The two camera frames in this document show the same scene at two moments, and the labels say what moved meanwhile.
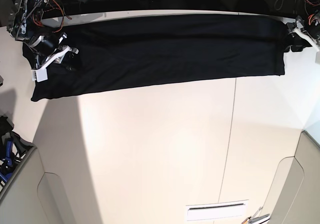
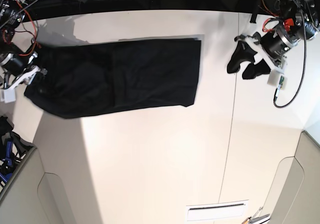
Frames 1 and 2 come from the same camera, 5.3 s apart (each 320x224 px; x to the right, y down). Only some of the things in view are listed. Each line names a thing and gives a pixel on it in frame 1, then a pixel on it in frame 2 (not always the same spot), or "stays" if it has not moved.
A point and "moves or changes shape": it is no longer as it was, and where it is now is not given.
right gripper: (295, 42) -> (274, 47)
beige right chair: (293, 196) stays
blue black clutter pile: (13, 148) stays
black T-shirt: (116, 53) moves or changes shape
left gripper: (48, 50) -> (18, 69)
